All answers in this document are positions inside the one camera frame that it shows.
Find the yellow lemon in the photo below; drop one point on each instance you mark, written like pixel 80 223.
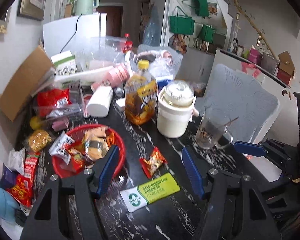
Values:
pixel 36 123

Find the white peanut snack packet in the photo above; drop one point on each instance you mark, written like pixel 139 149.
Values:
pixel 58 147

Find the pink panda cup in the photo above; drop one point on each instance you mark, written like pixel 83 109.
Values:
pixel 115 77

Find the green tote bag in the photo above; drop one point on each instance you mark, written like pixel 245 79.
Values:
pixel 181 23
pixel 200 7
pixel 206 33

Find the red plastic basket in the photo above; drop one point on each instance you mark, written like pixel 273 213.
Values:
pixel 62 169

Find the cardboard box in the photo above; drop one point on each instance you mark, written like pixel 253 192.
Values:
pixel 31 74

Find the golden crumbly snack bag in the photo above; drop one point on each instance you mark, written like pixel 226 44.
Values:
pixel 37 141

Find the mint green kettle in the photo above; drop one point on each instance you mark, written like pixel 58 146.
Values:
pixel 85 7

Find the red bag with barcode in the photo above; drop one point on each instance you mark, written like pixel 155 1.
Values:
pixel 51 99

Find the clear zip bag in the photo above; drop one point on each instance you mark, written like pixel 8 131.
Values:
pixel 100 52

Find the red cartoon snack packet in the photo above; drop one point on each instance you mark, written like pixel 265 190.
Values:
pixel 77 156

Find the white paper roll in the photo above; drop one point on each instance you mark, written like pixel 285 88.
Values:
pixel 99 104

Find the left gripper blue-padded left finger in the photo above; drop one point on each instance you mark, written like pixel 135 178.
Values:
pixel 47 219

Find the clear plastic tray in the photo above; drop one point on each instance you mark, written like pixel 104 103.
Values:
pixel 65 113

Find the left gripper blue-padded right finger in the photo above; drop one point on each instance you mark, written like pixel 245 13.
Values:
pixel 235 207

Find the white patterned sachet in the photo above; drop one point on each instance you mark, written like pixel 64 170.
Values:
pixel 16 161

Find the beige biscuit snack packet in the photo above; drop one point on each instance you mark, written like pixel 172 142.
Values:
pixel 95 144

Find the green white box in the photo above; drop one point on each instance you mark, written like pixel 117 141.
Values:
pixel 64 63

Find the red yellow-text snack packet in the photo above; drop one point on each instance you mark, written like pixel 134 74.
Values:
pixel 22 191

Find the small red orange snack packet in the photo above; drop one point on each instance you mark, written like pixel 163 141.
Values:
pixel 150 165

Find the iced tea bottle yellow cap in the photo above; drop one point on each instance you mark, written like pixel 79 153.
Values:
pixel 141 91

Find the red cola bottle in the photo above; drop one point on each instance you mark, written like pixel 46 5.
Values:
pixel 128 44

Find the clear glass mug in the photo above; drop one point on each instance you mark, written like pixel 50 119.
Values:
pixel 213 131

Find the white lid blue jar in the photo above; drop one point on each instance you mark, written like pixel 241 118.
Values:
pixel 7 177

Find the white lidded pot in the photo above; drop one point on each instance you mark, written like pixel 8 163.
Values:
pixel 175 108

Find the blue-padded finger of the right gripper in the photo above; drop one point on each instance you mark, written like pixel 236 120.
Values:
pixel 250 149

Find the long red sachet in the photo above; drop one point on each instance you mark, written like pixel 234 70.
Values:
pixel 30 165

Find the framed picture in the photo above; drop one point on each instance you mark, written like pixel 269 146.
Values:
pixel 32 9

